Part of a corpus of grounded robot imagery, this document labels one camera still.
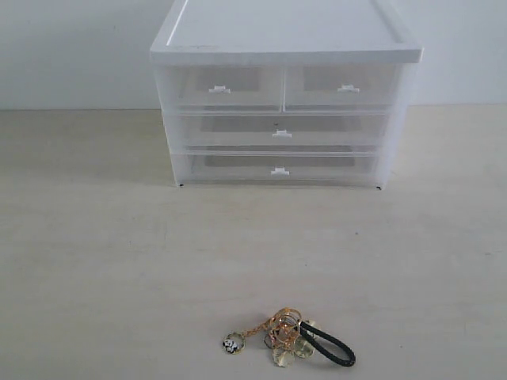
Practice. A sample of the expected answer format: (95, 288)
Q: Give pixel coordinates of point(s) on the gold keychain with black strap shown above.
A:
(288, 336)

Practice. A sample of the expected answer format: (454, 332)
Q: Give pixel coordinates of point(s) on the white plastic drawer cabinet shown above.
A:
(288, 34)

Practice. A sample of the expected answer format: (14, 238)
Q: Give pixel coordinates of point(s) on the clear top right drawer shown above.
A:
(348, 86)

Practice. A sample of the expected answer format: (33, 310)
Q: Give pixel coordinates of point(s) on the clear top left drawer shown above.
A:
(220, 88)

